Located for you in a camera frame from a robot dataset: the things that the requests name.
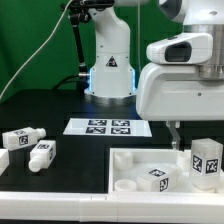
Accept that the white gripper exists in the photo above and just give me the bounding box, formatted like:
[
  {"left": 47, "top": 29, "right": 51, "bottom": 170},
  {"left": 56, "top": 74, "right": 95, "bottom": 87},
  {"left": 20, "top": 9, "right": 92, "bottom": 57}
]
[{"left": 136, "top": 63, "right": 224, "bottom": 150}]

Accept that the white square table top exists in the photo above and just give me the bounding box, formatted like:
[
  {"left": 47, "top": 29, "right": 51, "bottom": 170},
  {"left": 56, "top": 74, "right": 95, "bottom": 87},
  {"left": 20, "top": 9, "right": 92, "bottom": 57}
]
[{"left": 108, "top": 148, "right": 224, "bottom": 194}]

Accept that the white marker tag sheet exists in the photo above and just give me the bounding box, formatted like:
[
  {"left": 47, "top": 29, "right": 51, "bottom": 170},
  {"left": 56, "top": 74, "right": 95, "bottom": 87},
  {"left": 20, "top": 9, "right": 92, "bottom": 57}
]
[{"left": 63, "top": 118, "right": 152, "bottom": 137}]

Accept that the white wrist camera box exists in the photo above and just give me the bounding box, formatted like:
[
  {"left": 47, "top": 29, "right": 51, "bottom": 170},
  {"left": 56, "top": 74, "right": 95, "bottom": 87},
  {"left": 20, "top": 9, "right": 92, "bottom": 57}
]
[{"left": 146, "top": 33, "right": 213, "bottom": 64}]

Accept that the white front fence rail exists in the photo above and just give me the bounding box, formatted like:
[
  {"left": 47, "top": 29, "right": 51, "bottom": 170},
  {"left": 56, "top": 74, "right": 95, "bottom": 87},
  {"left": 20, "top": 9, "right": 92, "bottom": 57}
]
[{"left": 0, "top": 191, "right": 224, "bottom": 224}]

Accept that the white fence rail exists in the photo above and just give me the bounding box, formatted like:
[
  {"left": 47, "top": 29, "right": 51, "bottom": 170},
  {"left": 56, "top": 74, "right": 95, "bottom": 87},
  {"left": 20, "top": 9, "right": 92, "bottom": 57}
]
[
  {"left": 0, "top": 191, "right": 224, "bottom": 224},
  {"left": 0, "top": 149, "right": 9, "bottom": 176}
]

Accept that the black cable on table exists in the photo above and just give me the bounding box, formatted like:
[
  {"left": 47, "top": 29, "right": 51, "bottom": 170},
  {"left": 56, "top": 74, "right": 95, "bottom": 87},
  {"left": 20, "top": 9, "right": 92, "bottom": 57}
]
[{"left": 51, "top": 75, "right": 81, "bottom": 91}]

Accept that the black camera stand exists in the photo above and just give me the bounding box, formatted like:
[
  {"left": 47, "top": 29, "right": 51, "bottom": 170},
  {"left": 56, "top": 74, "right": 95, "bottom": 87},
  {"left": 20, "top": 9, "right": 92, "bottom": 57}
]
[{"left": 59, "top": 0, "right": 90, "bottom": 91}]

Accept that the grey cable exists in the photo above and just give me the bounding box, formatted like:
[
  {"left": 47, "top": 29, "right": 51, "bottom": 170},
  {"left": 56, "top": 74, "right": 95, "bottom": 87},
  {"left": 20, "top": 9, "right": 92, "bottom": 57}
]
[{"left": 0, "top": 0, "right": 74, "bottom": 101}]

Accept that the white left fence rail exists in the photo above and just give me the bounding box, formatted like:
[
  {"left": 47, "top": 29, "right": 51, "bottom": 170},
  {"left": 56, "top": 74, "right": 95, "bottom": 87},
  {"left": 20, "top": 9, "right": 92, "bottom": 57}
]
[{"left": 0, "top": 149, "right": 9, "bottom": 176}]

